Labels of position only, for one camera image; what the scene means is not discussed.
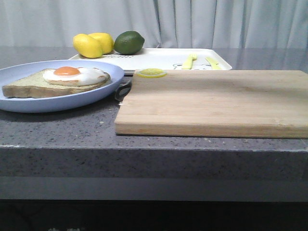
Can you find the light blue round plate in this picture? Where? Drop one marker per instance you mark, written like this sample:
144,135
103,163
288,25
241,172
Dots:
54,104

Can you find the white bear tray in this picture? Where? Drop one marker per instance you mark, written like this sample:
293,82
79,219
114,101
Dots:
163,58

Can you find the lemon slice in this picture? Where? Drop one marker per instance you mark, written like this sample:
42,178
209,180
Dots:
151,73

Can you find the yellow plastic fork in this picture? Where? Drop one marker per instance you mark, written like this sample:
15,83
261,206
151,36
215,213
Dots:
188,63

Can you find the green lime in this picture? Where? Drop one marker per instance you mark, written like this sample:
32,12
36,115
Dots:
129,43

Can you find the yellow plastic knife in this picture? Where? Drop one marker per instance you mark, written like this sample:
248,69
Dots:
214,63

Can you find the rear yellow lemon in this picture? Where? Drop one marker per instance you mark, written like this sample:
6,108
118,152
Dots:
105,40

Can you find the yellow lemon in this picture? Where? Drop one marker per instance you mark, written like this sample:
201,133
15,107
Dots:
105,40
87,46

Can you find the fried egg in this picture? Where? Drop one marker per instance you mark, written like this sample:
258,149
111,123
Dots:
72,76

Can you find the wooden cutting board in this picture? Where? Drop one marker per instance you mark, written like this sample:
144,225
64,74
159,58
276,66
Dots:
232,103

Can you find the grey white curtain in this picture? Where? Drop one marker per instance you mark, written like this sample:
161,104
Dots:
281,24

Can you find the front yellow lemon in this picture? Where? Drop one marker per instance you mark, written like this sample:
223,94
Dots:
87,46

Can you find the bottom toast slice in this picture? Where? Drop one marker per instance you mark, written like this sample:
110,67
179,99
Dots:
35,86

